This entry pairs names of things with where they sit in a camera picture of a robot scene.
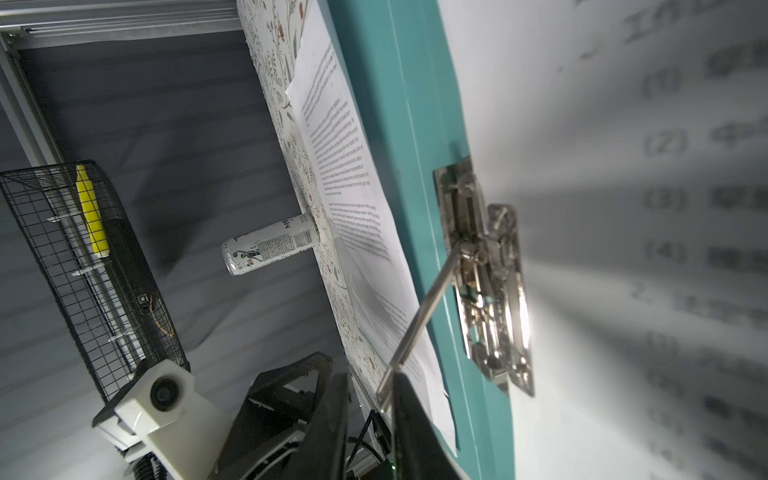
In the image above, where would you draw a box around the teal file folder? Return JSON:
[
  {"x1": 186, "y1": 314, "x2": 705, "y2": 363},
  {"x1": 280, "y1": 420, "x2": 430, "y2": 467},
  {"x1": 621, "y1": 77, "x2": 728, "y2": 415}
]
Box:
[{"x1": 327, "y1": 1, "x2": 515, "y2": 479}]

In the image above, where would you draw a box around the yellow marker pen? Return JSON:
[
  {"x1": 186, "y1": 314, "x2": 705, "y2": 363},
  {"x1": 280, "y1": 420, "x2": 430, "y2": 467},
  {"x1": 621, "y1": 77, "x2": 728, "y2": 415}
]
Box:
[{"x1": 76, "y1": 164, "x2": 110, "y2": 259}]

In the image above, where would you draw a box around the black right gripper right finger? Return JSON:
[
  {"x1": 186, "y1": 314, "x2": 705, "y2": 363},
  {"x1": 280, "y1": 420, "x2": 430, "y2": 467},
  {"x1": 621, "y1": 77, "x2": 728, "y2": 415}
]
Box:
[{"x1": 392, "y1": 373, "x2": 460, "y2": 480}]

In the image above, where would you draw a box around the black wire basket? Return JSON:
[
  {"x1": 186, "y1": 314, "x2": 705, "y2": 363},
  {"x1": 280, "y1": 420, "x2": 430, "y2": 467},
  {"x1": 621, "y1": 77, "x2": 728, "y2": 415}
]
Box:
[{"x1": 1, "y1": 160, "x2": 190, "y2": 401}]

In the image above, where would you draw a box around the Chinese title paper sheet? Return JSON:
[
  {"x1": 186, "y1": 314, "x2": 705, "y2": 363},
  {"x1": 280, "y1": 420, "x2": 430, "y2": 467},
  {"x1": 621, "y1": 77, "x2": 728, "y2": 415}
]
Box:
[{"x1": 439, "y1": 1, "x2": 767, "y2": 479}]

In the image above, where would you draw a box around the English text paper sheet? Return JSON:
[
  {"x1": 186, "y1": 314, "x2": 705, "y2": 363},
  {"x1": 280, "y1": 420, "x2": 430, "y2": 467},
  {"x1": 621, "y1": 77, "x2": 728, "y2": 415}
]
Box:
[{"x1": 284, "y1": 0, "x2": 460, "y2": 454}]

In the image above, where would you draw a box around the silver folder clip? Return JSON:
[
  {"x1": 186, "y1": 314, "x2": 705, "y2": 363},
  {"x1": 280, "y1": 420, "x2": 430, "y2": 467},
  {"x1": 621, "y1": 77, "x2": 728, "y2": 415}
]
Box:
[{"x1": 376, "y1": 158, "x2": 535, "y2": 410}]

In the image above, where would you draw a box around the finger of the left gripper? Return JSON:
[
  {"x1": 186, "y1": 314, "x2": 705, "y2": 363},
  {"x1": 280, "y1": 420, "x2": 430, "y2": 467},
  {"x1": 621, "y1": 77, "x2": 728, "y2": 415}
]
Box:
[{"x1": 210, "y1": 352, "x2": 333, "y2": 479}]

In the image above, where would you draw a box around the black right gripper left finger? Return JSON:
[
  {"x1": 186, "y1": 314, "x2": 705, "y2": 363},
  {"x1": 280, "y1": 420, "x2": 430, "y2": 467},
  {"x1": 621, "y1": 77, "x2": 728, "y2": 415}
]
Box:
[{"x1": 287, "y1": 373, "x2": 349, "y2": 480}]

